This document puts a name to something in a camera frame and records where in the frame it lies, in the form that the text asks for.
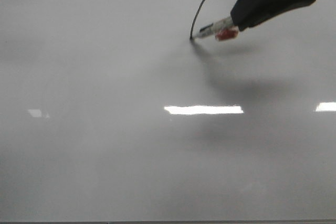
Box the black whiteboard marker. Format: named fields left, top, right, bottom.
left=190, top=17, right=239, bottom=41

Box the white whiteboard with metal frame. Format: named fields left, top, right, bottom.
left=1, top=0, right=335, bottom=222

